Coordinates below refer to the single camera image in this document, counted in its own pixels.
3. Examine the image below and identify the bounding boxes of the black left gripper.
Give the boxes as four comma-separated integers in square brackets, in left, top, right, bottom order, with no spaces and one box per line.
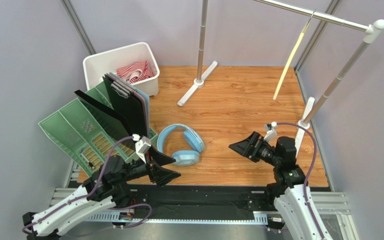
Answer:
[115,144,182,187]

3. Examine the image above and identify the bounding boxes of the cream plastic hanger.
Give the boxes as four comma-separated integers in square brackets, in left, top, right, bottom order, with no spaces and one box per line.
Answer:
[272,10,316,100]

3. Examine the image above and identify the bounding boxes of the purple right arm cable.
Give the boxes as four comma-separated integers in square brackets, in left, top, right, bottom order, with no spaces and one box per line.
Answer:
[275,122,328,240]

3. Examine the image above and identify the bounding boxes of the blue clipboard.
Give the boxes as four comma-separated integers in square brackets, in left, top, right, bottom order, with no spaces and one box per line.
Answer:
[109,72,150,128]

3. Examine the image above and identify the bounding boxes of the blue white headphones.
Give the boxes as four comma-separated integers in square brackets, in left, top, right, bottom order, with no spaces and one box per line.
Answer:
[157,123,206,167]

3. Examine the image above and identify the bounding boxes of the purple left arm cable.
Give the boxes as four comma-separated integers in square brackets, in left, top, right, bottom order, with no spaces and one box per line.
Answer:
[21,134,136,236]

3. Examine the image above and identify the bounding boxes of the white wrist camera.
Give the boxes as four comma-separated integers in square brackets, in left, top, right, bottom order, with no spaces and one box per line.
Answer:
[132,134,152,164]
[264,121,278,143]

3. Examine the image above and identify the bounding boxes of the red white striped tank top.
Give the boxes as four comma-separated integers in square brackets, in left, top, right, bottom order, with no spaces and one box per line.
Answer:
[116,60,154,84]

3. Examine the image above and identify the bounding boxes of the black folder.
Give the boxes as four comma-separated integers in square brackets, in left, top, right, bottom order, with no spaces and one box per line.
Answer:
[74,90,133,140]

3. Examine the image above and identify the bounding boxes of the green plastic file rack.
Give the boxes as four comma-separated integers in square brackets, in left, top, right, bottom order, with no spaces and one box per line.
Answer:
[39,82,158,177]

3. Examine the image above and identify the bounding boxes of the white plastic bin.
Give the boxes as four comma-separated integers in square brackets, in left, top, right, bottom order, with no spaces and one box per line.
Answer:
[82,42,160,96]

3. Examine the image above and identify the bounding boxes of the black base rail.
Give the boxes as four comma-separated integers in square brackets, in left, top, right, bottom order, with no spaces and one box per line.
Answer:
[123,184,276,221]

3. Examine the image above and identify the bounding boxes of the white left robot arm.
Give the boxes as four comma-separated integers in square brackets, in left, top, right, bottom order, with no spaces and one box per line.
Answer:
[22,147,181,240]

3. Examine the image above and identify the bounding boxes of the pink clipboard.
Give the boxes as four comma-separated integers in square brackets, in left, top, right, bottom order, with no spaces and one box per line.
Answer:
[109,72,150,129]

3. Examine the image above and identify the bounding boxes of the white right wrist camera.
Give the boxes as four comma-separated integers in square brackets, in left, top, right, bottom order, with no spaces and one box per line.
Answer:
[264,121,278,143]

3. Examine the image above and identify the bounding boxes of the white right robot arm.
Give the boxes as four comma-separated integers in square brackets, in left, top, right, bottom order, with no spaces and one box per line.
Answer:
[228,131,332,240]

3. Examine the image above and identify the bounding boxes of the black clipboard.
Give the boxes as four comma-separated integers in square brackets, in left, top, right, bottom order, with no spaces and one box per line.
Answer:
[102,73,149,137]

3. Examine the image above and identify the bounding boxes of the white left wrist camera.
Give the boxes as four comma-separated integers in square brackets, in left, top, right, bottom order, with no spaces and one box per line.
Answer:
[132,134,152,164]

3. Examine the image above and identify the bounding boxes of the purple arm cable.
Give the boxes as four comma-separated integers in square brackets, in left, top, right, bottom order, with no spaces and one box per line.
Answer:
[21,134,136,236]
[275,122,328,240]

